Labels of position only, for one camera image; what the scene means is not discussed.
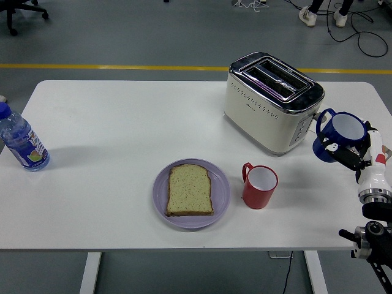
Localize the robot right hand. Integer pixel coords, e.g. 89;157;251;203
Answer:
321;121;392;192

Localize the blue cup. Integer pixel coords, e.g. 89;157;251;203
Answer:
312;108;368;163

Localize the red cup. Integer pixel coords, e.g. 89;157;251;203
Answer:
241;162;279;210

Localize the bread slice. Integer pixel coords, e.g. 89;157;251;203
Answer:
165;164;215;217

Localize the white table leg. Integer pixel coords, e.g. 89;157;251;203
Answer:
79;252;102;294
303;251;328;294

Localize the cream chrome toaster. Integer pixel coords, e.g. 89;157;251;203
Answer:
222;51;326;157

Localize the purple plate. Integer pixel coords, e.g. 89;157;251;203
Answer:
153;157;232;230

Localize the person's white shoe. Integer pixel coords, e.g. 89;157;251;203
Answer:
333;7;349;28
298;5;318;28

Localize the person's leg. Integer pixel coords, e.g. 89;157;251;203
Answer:
309;0;325;15
338;0;356;16

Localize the blue-capped water bottle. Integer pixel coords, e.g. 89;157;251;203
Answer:
0;102;51;172

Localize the black office chair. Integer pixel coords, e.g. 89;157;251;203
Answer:
0;0;50;37

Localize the grey table bracket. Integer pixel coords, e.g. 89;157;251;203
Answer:
268;251;294;260

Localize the thin black hanging cable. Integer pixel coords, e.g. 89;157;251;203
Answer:
282;251;293;294

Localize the black floor cable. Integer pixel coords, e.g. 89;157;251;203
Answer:
326;0;389;58

